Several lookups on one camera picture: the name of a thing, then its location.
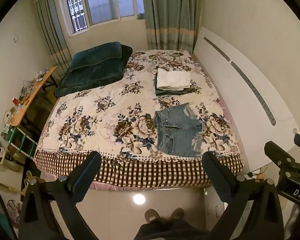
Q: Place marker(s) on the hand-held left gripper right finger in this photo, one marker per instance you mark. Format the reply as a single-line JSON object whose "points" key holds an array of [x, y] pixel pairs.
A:
{"points": [[219, 183]]}

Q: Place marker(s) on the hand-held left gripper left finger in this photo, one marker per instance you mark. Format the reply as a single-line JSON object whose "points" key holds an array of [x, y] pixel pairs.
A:
{"points": [[83, 183]]}

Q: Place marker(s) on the blue denim shorts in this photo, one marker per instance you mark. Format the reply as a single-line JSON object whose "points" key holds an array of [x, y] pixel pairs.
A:
{"points": [[178, 132]]}

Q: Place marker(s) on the white folded pants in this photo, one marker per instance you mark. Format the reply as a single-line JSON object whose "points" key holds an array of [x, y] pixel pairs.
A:
{"points": [[173, 78]]}

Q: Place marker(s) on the person's right shoe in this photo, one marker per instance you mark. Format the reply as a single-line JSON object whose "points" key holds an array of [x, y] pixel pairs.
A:
{"points": [[177, 213]]}

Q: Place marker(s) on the person's shoe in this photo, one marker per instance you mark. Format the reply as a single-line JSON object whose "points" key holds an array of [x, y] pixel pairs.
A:
{"points": [[177, 213], [152, 215]]}

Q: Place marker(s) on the person's legs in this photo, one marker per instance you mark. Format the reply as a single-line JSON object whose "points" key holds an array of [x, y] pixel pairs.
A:
{"points": [[170, 230]]}

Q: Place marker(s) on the floral checkered bed blanket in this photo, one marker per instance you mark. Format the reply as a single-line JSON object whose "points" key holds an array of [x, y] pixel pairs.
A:
{"points": [[110, 120]]}

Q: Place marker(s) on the pink plastic bag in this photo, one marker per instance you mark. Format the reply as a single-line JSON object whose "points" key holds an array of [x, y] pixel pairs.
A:
{"points": [[13, 208]]}

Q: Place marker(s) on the person's left shoe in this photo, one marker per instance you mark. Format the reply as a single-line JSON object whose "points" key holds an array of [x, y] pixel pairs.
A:
{"points": [[152, 215]]}

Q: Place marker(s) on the teal metal rack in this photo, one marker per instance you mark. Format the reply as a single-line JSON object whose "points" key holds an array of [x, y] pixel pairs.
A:
{"points": [[20, 140]]}

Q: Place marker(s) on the white bed headboard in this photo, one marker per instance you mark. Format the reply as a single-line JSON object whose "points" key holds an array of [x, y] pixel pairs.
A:
{"points": [[242, 80]]}

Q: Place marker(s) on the wooden desk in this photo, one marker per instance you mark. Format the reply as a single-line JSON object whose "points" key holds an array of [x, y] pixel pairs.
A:
{"points": [[31, 97]]}

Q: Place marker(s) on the dark teal folded blanket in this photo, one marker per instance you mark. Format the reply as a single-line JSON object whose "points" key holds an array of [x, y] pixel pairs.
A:
{"points": [[90, 78]]}

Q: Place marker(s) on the small red box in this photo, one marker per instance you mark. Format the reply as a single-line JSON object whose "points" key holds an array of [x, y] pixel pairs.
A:
{"points": [[15, 101]]}

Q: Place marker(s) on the stack of folded clothes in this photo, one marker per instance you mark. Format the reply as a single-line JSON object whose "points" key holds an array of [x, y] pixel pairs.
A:
{"points": [[165, 91]]}

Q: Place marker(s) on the teal folded quilt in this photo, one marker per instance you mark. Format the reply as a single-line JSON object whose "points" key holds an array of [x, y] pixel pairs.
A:
{"points": [[96, 55]]}

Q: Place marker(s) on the green striped curtain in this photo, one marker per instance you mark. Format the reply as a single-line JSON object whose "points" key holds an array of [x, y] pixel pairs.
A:
{"points": [[53, 30], [170, 15]]}

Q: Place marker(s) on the small windowsill plant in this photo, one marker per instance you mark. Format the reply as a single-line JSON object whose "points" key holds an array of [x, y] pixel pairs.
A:
{"points": [[140, 16]]}

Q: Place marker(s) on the white wall switch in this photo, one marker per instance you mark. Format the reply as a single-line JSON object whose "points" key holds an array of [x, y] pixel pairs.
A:
{"points": [[16, 39]]}

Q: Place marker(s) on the window with white frame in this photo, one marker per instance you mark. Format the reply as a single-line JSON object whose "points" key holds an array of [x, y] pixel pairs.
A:
{"points": [[102, 2]]}

